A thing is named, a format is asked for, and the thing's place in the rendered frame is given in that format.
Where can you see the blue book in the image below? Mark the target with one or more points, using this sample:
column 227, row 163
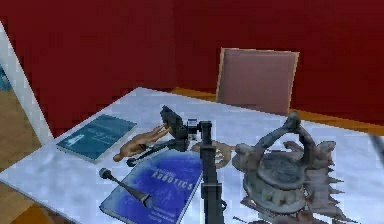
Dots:
column 166, row 186

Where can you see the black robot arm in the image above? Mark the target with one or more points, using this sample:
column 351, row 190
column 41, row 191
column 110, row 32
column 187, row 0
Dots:
column 209, row 173

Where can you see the brown flat round dish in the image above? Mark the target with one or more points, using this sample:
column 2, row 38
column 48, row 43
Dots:
column 224, row 155

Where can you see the brown human figure statue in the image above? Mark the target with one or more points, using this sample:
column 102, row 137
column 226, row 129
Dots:
column 136, row 144

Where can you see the teal book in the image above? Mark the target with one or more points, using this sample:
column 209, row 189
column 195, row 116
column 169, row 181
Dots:
column 96, row 136

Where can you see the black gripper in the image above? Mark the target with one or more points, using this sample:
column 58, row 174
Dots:
column 177, row 126

